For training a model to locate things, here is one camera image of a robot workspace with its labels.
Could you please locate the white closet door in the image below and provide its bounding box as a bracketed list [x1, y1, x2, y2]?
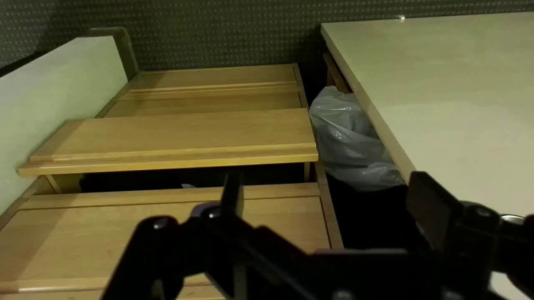
[318, 10, 534, 300]

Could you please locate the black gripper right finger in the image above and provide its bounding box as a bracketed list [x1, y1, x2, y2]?
[405, 169, 464, 254]

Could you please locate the grey plastic bag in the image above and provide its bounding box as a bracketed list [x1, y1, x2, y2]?
[307, 85, 407, 194]

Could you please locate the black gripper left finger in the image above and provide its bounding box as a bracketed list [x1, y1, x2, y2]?
[218, 170, 247, 220]

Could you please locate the light wood dresser frame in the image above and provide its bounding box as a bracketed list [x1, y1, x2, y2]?
[0, 62, 345, 300]

